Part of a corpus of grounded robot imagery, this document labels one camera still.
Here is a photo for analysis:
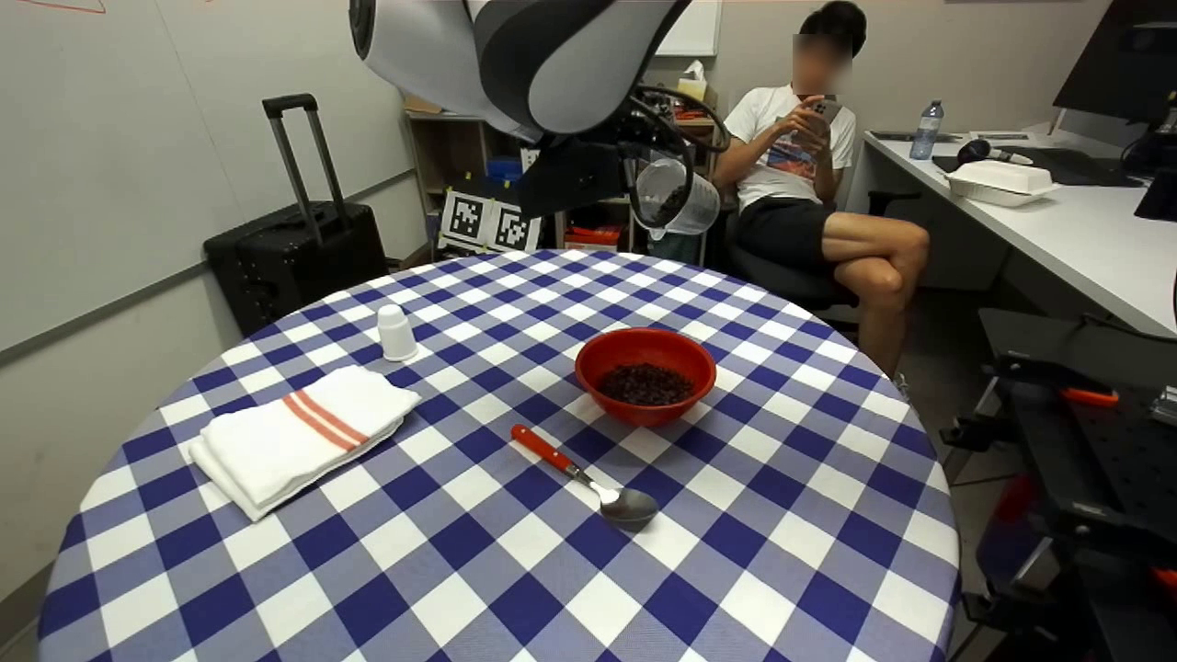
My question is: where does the white desk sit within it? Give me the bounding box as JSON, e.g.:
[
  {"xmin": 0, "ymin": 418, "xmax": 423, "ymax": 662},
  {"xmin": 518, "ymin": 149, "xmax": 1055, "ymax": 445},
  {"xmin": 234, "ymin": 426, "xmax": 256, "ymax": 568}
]
[{"xmin": 864, "ymin": 134, "xmax": 1177, "ymax": 338}]

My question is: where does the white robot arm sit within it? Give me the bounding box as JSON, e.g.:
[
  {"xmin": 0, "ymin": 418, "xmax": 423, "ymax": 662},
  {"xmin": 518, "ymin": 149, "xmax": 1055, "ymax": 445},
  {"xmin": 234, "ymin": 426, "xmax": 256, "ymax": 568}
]
[{"xmin": 344, "ymin": 0, "xmax": 691, "ymax": 144}]

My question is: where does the red-handled metal spoon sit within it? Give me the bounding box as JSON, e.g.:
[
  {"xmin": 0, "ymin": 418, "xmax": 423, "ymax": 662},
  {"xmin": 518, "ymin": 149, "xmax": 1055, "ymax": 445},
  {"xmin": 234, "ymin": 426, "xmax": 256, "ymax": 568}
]
[{"xmin": 512, "ymin": 426, "xmax": 653, "ymax": 534}]

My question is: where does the dark monitor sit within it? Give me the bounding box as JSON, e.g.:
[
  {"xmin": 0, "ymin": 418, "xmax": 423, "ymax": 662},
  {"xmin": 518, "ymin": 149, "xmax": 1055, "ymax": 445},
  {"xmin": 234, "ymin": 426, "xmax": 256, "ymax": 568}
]
[{"xmin": 1055, "ymin": 0, "xmax": 1177, "ymax": 121}]

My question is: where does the clear water bottle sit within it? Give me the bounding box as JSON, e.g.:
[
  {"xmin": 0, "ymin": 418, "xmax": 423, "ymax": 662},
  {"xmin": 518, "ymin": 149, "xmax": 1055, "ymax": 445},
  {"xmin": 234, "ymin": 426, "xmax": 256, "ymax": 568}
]
[{"xmin": 907, "ymin": 100, "xmax": 944, "ymax": 161}]

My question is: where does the blue white checkered tablecloth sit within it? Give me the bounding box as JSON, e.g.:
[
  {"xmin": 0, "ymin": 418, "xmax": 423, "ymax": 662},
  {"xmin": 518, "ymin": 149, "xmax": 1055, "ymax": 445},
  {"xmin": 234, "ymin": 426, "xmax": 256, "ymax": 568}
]
[{"xmin": 38, "ymin": 251, "xmax": 957, "ymax": 662}]

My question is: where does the clear plastic measuring jar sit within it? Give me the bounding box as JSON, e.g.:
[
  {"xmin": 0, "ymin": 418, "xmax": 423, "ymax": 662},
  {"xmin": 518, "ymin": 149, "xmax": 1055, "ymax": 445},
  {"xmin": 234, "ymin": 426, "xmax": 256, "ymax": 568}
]
[{"xmin": 631, "ymin": 159, "xmax": 721, "ymax": 239}]

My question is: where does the seated person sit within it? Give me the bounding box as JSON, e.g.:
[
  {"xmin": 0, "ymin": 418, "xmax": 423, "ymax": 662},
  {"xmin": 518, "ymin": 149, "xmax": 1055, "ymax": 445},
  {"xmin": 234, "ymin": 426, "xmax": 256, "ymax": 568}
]
[{"xmin": 708, "ymin": 0, "xmax": 933, "ymax": 378}]

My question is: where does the black rolling suitcase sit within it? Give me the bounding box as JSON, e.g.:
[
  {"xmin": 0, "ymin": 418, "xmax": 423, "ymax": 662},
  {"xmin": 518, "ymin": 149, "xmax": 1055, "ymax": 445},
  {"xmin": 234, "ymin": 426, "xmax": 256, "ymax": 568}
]
[{"xmin": 203, "ymin": 90, "xmax": 390, "ymax": 334}]

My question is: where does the red bowl with beans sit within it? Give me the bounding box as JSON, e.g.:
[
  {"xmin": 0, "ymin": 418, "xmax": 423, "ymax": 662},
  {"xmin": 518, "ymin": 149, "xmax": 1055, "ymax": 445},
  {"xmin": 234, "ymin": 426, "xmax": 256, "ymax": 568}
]
[{"xmin": 572, "ymin": 326, "xmax": 718, "ymax": 426}]

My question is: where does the white takeout container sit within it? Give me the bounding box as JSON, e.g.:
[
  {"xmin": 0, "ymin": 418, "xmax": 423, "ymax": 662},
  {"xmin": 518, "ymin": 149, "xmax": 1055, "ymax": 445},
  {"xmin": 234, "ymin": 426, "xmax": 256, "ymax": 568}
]
[{"xmin": 949, "ymin": 161, "xmax": 1055, "ymax": 207}]

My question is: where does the white towel with orange stripes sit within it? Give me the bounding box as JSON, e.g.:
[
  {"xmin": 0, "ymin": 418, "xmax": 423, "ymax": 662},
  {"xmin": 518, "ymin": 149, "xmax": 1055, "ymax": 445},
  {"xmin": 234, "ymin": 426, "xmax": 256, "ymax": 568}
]
[{"xmin": 187, "ymin": 369, "xmax": 418, "ymax": 523}]

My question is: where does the fiducial marker board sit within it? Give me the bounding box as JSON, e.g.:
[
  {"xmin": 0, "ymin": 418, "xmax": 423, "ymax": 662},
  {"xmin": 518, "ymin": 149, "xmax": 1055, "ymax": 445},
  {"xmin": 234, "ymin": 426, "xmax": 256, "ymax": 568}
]
[{"xmin": 437, "ymin": 187, "xmax": 539, "ymax": 252}]

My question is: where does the orange-handled tool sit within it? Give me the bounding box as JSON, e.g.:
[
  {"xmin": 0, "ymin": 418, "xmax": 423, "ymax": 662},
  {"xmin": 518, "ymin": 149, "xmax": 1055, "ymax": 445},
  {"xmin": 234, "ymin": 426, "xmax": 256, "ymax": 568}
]
[{"xmin": 1058, "ymin": 384, "xmax": 1123, "ymax": 413}]

